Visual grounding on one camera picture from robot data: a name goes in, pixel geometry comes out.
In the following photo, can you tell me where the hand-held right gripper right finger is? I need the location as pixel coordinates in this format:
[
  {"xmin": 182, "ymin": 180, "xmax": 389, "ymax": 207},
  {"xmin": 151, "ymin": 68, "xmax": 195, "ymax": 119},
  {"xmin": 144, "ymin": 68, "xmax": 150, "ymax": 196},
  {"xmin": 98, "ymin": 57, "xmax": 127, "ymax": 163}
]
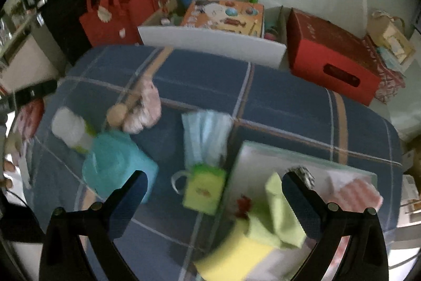
[{"xmin": 281, "ymin": 170, "xmax": 390, "ymax": 281}]

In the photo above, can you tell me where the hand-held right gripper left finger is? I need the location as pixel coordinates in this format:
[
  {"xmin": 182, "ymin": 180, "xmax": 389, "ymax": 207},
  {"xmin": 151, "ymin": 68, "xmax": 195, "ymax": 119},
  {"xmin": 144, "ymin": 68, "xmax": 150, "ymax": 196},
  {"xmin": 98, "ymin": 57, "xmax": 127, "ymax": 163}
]
[{"xmin": 39, "ymin": 170, "xmax": 149, "ymax": 281}]

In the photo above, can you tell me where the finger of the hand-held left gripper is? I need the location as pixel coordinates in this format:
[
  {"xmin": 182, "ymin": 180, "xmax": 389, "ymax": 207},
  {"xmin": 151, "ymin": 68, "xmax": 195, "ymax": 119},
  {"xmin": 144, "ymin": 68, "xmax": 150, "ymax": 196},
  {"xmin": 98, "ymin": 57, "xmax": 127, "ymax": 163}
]
[{"xmin": 15, "ymin": 80, "xmax": 58, "ymax": 107}]

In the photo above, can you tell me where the green tissue packet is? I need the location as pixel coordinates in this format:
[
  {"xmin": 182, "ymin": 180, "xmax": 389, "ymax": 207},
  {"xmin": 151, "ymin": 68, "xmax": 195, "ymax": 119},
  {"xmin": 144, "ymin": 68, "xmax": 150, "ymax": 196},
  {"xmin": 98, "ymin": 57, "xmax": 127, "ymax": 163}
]
[
  {"xmin": 247, "ymin": 172, "xmax": 307, "ymax": 249},
  {"xmin": 182, "ymin": 164, "xmax": 227, "ymax": 213}
]

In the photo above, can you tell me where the leopard print scrunchie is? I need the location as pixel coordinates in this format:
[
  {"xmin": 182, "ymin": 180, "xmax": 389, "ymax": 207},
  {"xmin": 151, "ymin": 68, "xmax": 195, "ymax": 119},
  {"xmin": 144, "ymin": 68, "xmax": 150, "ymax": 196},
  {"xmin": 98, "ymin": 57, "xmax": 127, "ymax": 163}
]
[{"xmin": 289, "ymin": 165, "xmax": 314, "ymax": 188}]

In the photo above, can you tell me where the white tray green rim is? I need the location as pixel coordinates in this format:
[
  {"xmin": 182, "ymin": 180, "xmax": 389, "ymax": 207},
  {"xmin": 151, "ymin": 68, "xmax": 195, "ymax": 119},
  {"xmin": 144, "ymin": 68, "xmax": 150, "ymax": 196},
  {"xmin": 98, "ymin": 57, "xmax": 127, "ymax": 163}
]
[{"xmin": 197, "ymin": 141, "xmax": 379, "ymax": 281}]

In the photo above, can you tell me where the pink white striped towel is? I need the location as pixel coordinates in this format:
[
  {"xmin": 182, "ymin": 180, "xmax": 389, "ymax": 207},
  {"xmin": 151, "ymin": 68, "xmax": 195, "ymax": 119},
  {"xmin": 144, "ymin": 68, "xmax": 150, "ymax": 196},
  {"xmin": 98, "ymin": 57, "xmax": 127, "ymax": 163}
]
[{"xmin": 325, "ymin": 178, "xmax": 384, "ymax": 212}]

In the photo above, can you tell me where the yellow sponge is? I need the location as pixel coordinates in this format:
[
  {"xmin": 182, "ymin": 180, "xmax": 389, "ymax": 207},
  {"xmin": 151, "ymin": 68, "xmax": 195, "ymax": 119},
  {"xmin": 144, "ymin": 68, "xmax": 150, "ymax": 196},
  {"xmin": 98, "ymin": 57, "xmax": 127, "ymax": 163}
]
[{"xmin": 194, "ymin": 218, "xmax": 275, "ymax": 280}]

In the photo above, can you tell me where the person's left hand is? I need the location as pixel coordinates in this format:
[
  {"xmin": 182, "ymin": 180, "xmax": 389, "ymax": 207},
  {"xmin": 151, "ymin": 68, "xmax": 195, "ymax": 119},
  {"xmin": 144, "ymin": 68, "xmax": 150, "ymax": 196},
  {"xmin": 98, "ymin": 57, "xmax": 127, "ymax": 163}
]
[{"xmin": 0, "ymin": 136, "xmax": 17, "ymax": 189}]

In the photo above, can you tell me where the red printed pouch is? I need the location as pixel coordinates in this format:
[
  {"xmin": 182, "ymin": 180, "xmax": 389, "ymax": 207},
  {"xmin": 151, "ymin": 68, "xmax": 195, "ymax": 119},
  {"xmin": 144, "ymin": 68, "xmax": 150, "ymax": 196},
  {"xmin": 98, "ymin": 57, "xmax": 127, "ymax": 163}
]
[{"xmin": 16, "ymin": 100, "xmax": 45, "ymax": 138}]

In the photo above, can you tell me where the red pink fuzzy scrunchie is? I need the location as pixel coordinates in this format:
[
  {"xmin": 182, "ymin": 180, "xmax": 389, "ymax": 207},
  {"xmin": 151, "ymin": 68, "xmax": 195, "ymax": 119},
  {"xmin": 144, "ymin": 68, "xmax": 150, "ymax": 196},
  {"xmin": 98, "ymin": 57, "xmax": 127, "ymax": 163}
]
[{"xmin": 235, "ymin": 195, "xmax": 254, "ymax": 219}]

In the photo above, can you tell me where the black appliance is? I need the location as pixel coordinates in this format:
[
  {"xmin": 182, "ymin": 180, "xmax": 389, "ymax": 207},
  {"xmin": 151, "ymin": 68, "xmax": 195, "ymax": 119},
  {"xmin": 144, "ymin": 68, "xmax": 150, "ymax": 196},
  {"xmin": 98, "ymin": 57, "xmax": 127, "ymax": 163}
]
[{"xmin": 20, "ymin": 0, "xmax": 96, "ymax": 64}]

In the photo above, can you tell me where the wooden massage stick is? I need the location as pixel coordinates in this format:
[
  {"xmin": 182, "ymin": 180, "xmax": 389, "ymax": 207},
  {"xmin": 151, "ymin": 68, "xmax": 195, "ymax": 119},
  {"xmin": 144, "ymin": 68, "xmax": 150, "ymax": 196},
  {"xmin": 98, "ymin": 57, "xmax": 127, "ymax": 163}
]
[{"xmin": 107, "ymin": 90, "xmax": 143, "ymax": 128}]

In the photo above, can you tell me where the pink plush toy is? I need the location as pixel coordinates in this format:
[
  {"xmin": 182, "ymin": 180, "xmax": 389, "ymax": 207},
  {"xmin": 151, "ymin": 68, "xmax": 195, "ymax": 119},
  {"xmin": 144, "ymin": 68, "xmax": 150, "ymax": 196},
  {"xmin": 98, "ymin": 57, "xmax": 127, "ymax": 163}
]
[{"xmin": 122, "ymin": 80, "xmax": 162, "ymax": 134}]

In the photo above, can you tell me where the blue face mask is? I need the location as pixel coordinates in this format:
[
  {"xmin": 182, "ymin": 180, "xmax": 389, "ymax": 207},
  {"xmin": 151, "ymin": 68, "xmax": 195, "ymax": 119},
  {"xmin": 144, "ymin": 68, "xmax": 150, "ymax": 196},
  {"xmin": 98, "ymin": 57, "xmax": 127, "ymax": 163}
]
[{"xmin": 171, "ymin": 110, "xmax": 234, "ymax": 195}]

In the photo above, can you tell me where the blue plaid cloth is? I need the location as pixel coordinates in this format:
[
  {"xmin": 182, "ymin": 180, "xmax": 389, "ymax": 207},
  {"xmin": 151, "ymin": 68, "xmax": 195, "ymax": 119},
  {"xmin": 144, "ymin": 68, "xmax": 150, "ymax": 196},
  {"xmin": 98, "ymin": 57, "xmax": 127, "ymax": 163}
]
[{"xmin": 31, "ymin": 45, "xmax": 403, "ymax": 281}]

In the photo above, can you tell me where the red felt bag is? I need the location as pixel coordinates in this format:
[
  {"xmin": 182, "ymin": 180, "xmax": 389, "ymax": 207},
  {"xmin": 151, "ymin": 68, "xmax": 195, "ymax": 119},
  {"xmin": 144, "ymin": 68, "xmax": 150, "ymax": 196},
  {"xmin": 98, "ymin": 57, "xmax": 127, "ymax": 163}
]
[{"xmin": 79, "ymin": 0, "xmax": 155, "ymax": 47}]

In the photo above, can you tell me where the red patterned box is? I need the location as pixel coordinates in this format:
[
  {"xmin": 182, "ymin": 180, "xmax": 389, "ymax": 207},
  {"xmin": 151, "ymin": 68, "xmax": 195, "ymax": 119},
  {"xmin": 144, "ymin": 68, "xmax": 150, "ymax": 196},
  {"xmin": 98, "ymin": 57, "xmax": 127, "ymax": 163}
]
[{"xmin": 362, "ymin": 34, "xmax": 407, "ymax": 104}]

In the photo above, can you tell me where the red cardboard box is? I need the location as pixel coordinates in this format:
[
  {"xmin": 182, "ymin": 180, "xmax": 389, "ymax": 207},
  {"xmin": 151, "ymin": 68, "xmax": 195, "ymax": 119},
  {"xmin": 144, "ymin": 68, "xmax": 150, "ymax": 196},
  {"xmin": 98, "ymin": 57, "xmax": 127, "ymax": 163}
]
[{"xmin": 286, "ymin": 8, "xmax": 382, "ymax": 107}]

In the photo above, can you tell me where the white storage bin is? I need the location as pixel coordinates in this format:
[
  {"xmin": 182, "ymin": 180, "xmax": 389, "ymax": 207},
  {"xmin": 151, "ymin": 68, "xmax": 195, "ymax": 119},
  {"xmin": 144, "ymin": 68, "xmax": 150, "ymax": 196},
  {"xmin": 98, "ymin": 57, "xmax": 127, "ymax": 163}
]
[{"xmin": 137, "ymin": 25, "xmax": 287, "ymax": 69}]

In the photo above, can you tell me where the beige box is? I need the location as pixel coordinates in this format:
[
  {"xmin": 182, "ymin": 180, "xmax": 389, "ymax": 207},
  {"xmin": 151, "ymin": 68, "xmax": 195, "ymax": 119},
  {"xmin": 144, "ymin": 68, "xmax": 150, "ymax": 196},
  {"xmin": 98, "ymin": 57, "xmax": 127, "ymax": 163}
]
[{"xmin": 367, "ymin": 9, "xmax": 415, "ymax": 67}]

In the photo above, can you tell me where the colourful toy box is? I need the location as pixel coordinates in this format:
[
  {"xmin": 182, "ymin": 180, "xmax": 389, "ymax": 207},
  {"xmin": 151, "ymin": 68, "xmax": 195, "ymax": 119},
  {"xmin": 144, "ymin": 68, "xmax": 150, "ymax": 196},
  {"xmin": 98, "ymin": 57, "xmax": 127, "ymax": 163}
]
[{"xmin": 180, "ymin": 0, "xmax": 265, "ymax": 38}]

